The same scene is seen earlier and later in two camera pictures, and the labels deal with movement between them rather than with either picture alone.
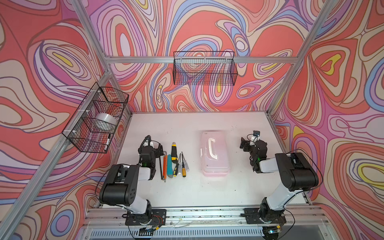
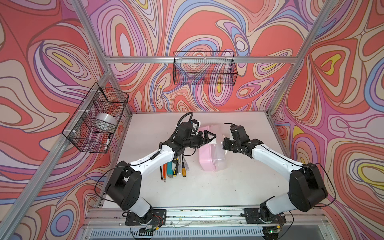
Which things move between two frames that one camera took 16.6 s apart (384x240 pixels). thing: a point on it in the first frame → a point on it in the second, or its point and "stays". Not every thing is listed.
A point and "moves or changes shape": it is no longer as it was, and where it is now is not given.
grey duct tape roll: (107, 118) stays
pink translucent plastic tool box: (214, 153) moves or changes shape
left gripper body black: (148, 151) → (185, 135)
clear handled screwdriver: (185, 162) stays
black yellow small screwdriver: (175, 170) stays
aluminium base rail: (205, 223) stays
